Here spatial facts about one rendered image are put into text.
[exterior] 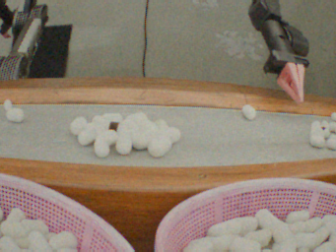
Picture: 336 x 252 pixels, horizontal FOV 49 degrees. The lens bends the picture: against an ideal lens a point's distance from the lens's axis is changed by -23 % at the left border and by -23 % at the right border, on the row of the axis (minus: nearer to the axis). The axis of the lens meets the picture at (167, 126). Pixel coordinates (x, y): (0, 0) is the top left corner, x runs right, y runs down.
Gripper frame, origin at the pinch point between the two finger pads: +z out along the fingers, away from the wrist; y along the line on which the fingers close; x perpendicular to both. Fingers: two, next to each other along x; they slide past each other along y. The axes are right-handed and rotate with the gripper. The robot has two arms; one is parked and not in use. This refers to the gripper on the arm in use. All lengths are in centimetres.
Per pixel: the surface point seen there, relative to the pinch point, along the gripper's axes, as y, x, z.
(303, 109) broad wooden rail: 6.5, 7.3, -3.0
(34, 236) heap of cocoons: -47, -21, 30
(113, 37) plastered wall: -7, 137, -141
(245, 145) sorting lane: -17.5, -4.1, 11.6
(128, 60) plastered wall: 5, 149, -131
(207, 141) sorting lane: -22.8, -3.1, 10.3
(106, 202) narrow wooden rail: -39.2, -16.4, 24.6
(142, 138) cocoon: -32.5, -7.0, 12.2
